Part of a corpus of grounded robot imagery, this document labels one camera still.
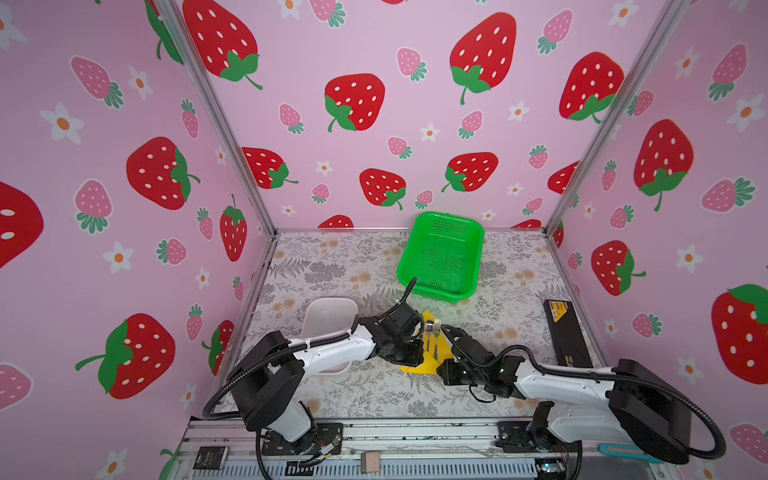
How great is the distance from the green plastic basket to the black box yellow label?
27 centimetres

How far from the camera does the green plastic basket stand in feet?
3.47

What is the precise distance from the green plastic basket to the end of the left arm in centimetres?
A: 29

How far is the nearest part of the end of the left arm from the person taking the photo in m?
0.63

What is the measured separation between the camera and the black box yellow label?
2.87 feet

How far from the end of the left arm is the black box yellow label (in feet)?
1.54
